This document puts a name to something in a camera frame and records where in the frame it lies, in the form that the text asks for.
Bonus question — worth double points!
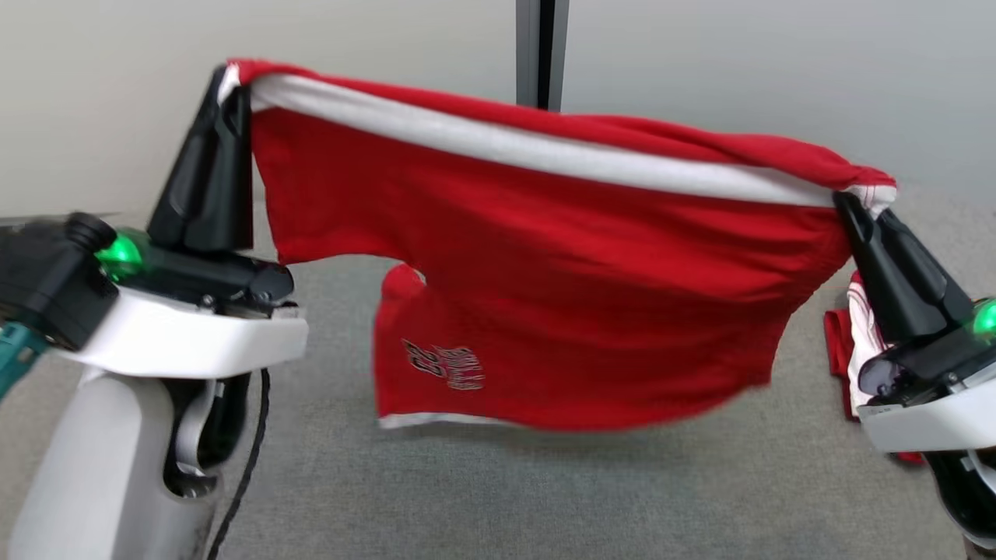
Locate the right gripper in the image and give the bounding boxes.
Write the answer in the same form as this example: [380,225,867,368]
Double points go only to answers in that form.
[833,191,996,454]

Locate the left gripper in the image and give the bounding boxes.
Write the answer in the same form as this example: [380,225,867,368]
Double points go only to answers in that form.
[51,66,310,380]

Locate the red garment with white stripes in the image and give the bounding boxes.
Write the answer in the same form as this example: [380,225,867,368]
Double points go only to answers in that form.
[823,268,928,467]

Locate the red shorts with white waistband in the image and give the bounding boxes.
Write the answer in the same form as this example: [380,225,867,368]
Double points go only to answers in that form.
[220,58,898,432]

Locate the teal cable connector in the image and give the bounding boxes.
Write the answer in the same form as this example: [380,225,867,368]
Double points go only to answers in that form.
[0,321,49,399]

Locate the thin black cable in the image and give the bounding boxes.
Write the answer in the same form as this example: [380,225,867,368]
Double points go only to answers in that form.
[204,368,272,560]

